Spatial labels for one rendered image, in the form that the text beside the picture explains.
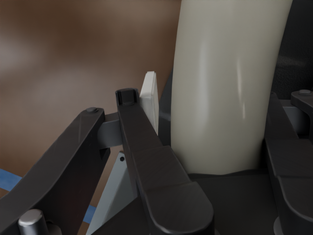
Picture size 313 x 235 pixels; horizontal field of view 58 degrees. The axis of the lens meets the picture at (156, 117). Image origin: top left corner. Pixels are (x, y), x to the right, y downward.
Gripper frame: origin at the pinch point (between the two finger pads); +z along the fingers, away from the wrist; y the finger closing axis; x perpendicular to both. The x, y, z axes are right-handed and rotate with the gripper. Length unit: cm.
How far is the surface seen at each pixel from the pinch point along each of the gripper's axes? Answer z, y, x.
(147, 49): 85, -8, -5
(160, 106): 83, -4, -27
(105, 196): 83, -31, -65
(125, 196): 64, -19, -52
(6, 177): 88, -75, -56
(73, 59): 87, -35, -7
